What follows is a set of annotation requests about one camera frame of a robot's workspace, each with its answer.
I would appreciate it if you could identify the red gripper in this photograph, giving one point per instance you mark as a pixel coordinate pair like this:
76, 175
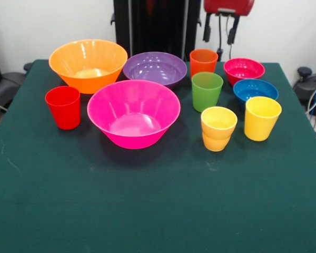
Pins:
226, 5

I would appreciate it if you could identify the green cup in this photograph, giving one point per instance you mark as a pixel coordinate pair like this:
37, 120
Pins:
205, 97

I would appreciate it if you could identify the tall yellow cup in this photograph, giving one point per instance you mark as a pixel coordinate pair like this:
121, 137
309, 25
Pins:
260, 126

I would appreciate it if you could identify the large pink bowl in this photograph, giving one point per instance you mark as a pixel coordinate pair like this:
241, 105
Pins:
131, 118

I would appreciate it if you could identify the dark orange cup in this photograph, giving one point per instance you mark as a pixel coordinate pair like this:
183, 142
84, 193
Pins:
202, 66

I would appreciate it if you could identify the small crimson bowl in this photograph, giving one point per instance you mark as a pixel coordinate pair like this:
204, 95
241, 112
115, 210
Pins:
242, 68

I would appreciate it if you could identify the blue bowl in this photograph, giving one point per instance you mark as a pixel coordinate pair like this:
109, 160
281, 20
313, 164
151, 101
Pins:
250, 91

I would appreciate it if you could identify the purple bowl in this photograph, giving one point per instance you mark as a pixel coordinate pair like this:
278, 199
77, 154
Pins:
155, 66

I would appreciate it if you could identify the short yellow cup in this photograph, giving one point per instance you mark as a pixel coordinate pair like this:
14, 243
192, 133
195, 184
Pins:
218, 124

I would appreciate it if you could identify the black chair base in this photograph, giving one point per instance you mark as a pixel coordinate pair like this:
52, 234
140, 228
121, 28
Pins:
305, 87
8, 84

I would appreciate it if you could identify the short orange cup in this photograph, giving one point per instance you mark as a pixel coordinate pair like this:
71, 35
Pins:
216, 145

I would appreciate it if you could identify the large orange bowl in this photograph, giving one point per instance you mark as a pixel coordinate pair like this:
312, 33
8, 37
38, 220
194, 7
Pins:
89, 84

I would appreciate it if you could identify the red cup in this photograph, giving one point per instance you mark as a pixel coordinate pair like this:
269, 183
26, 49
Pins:
64, 116

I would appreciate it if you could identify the dark green table cloth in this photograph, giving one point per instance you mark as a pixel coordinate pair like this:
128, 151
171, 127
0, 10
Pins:
147, 197

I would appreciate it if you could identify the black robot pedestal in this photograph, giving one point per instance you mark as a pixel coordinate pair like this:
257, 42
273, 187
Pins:
158, 26

